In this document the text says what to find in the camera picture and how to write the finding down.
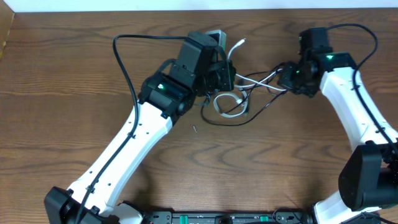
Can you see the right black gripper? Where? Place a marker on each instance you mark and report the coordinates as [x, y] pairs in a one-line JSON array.
[[285, 80]]

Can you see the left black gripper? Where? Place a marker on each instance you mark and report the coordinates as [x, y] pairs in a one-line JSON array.
[[227, 71]]

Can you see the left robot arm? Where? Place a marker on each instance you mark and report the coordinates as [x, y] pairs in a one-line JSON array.
[[202, 68]]

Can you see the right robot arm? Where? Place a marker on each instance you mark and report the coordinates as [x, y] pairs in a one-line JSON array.
[[368, 181]]

